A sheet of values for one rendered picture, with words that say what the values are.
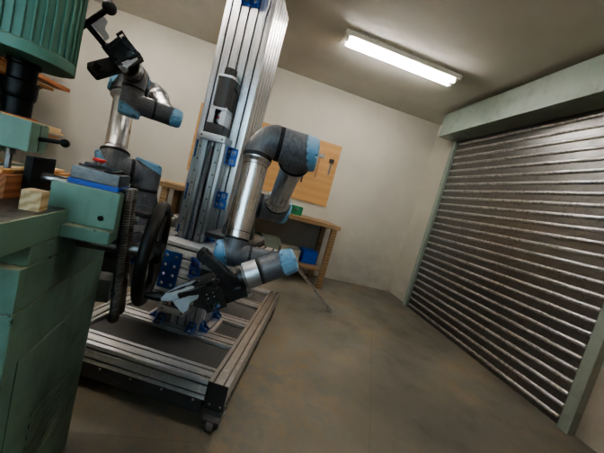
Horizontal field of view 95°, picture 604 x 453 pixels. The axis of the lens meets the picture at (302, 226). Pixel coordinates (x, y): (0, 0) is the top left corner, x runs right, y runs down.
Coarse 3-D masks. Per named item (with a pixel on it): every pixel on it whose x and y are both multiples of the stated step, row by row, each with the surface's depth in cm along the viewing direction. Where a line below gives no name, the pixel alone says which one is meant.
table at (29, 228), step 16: (0, 208) 50; (16, 208) 53; (48, 208) 59; (0, 224) 43; (16, 224) 47; (32, 224) 51; (48, 224) 56; (64, 224) 61; (0, 240) 44; (16, 240) 48; (32, 240) 52; (96, 240) 63; (112, 240) 66; (0, 256) 45
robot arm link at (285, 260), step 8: (288, 248) 79; (264, 256) 77; (272, 256) 76; (280, 256) 76; (288, 256) 76; (256, 264) 81; (264, 264) 75; (272, 264) 75; (280, 264) 75; (288, 264) 76; (296, 264) 77; (264, 272) 74; (272, 272) 75; (280, 272) 76; (288, 272) 77; (264, 280) 75; (272, 280) 78
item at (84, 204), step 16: (64, 192) 61; (80, 192) 62; (96, 192) 63; (112, 192) 64; (64, 208) 62; (80, 208) 63; (96, 208) 64; (112, 208) 65; (80, 224) 63; (96, 224) 64; (112, 224) 65
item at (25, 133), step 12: (0, 120) 60; (12, 120) 61; (24, 120) 62; (0, 132) 61; (12, 132) 61; (24, 132) 62; (36, 132) 64; (48, 132) 68; (0, 144) 61; (12, 144) 62; (24, 144) 62; (36, 144) 65
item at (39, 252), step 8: (48, 240) 57; (56, 240) 60; (64, 240) 64; (72, 240) 68; (32, 248) 53; (40, 248) 55; (48, 248) 58; (56, 248) 61; (64, 248) 65; (8, 256) 51; (16, 256) 52; (24, 256) 52; (32, 256) 53; (40, 256) 56; (48, 256) 59; (16, 264) 52; (24, 264) 52
